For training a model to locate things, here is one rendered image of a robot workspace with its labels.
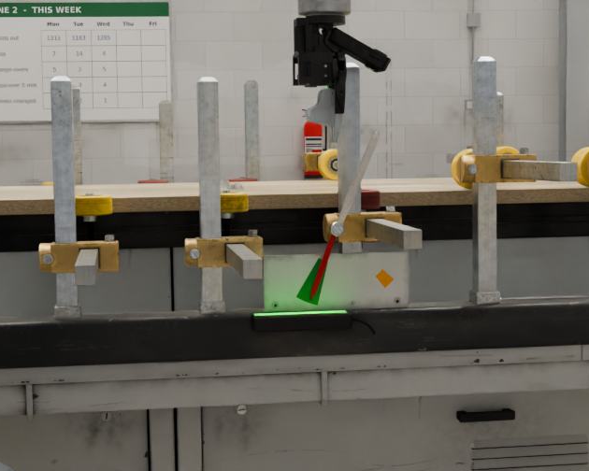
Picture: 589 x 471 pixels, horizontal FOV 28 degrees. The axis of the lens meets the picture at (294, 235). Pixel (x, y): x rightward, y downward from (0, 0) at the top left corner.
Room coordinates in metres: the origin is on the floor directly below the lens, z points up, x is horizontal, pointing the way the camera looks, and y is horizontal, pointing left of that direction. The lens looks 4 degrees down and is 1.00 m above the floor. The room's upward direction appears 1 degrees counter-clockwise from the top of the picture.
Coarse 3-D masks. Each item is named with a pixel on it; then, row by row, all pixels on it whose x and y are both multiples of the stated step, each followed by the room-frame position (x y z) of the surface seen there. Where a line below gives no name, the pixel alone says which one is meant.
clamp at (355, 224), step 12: (324, 216) 2.09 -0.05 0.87; (336, 216) 2.08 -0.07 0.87; (348, 216) 2.07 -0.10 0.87; (360, 216) 2.07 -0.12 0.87; (372, 216) 2.08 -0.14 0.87; (384, 216) 2.08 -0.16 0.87; (396, 216) 2.08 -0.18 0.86; (324, 228) 2.09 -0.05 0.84; (348, 228) 2.07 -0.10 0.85; (360, 228) 2.07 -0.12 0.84; (336, 240) 2.08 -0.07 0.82; (348, 240) 2.07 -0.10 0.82; (360, 240) 2.07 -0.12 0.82; (372, 240) 2.08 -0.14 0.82
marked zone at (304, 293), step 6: (318, 264) 2.06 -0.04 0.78; (312, 270) 2.06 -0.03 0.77; (324, 270) 2.06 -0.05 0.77; (312, 276) 2.06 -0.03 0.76; (306, 282) 2.06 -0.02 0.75; (312, 282) 2.06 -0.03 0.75; (306, 288) 2.06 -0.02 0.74; (318, 288) 2.06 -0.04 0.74; (300, 294) 2.06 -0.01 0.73; (306, 294) 2.06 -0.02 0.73; (318, 294) 2.06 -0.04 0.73; (306, 300) 2.06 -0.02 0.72; (312, 300) 2.06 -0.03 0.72; (318, 300) 2.06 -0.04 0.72
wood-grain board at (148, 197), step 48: (0, 192) 2.55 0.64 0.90; (48, 192) 2.51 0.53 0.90; (96, 192) 2.47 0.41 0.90; (144, 192) 2.43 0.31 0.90; (192, 192) 2.39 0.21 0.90; (288, 192) 2.33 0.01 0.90; (336, 192) 2.29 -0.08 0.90; (384, 192) 2.26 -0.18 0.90; (432, 192) 2.27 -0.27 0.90; (528, 192) 2.30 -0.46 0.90; (576, 192) 2.32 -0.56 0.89
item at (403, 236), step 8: (368, 224) 2.05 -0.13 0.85; (376, 224) 1.99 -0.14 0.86; (384, 224) 1.93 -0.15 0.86; (392, 224) 1.93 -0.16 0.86; (400, 224) 1.93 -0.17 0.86; (368, 232) 2.05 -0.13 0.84; (376, 232) 1.99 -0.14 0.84; (384, 232) 1.93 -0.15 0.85; (392, 232) 1.88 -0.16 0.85; (400, 232) 1.82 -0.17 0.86; (408, 232) 1.80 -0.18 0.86; (416, 232) 1.81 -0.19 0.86; (384, 240) 1.93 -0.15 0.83; (392, 240) 1.88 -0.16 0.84; (400, 240) 1.82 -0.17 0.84; (408, 240) 1.80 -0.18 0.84; (416, 240) 1.81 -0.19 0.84; (400, 248) 1.82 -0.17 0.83; (408, 248) 1.80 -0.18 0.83; (416, 248) 1.81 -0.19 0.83
